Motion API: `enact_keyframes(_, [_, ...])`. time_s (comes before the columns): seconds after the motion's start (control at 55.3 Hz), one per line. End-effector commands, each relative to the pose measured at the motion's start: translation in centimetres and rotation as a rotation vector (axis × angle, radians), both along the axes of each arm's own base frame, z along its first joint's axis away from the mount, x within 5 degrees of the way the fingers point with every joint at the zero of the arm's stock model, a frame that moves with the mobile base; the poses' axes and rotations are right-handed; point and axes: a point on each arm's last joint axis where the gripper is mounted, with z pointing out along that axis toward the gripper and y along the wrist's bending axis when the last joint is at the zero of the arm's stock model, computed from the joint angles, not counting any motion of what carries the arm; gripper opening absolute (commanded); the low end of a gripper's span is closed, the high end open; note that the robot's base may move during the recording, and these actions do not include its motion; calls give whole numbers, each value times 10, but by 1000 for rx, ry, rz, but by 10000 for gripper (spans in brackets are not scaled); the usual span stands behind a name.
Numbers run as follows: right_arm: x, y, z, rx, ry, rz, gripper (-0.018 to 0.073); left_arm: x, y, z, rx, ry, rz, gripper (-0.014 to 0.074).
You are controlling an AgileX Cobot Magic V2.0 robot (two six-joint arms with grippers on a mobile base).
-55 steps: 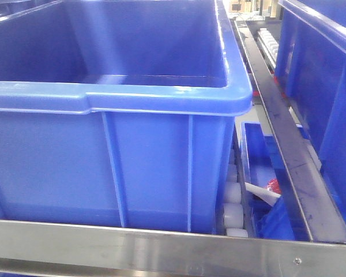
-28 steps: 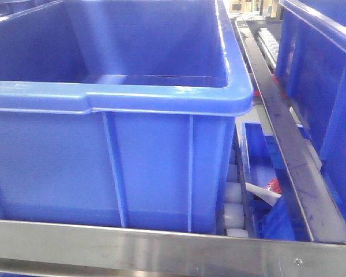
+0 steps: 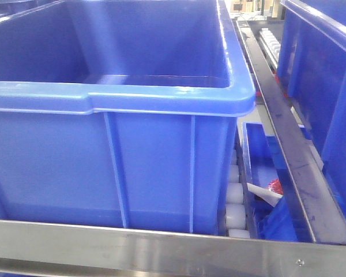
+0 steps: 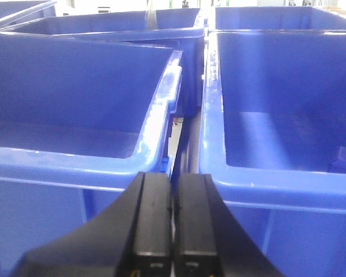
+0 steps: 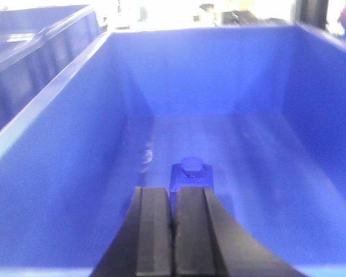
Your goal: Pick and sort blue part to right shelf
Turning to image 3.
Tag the stainless steel shelf rack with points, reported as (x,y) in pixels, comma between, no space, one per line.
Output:
(45,249)

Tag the large blue plastic bin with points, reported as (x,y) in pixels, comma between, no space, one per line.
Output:
(120,113)

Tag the lower blue plastic bin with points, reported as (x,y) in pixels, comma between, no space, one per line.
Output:
(264,162)

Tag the white conveyor roller track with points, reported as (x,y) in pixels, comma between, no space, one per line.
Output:
(235,212)

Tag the red mesh item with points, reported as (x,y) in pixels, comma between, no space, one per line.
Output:
(275,186)

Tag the white paper sheet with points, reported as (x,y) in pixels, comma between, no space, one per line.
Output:
(270,197)

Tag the blue plastic bag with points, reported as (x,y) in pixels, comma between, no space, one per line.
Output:
(278,225)

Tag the blue bin at far right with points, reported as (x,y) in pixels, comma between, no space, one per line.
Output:
(312,68)

